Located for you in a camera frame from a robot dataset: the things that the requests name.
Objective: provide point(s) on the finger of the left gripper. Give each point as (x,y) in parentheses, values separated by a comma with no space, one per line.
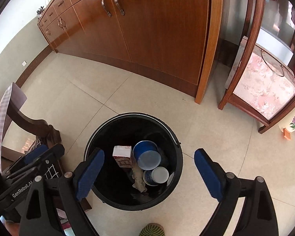
(28,165)
(54,154)

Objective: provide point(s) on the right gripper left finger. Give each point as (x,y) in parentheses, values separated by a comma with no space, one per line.
(40,215)

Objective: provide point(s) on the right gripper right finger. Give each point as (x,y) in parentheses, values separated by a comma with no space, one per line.
(257,217)

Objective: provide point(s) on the red white small carton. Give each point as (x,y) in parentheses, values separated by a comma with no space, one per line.
(123,155)

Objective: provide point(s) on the blue paper cup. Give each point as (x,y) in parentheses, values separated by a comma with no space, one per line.
(156,176)
(147,155)

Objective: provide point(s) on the black trash bin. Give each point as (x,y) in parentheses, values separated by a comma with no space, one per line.
(114,185)

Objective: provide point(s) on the person left hand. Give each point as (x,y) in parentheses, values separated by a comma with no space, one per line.
(12,227)

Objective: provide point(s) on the black white checkered cloth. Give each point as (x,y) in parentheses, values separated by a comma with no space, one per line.
(37,148)

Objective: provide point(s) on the pink checkered tablecloth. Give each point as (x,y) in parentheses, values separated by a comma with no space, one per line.
(15,95)

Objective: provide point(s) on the green striped slipper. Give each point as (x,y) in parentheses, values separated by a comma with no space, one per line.
(152,229)

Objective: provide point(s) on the wooden glass side cabinet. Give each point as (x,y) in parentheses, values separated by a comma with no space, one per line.
(261,82)

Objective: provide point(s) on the potted plant blue vase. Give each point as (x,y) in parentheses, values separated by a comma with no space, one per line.
(40,11)

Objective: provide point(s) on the wooden sideboard cabinet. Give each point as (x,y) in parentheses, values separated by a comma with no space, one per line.
(170,41)

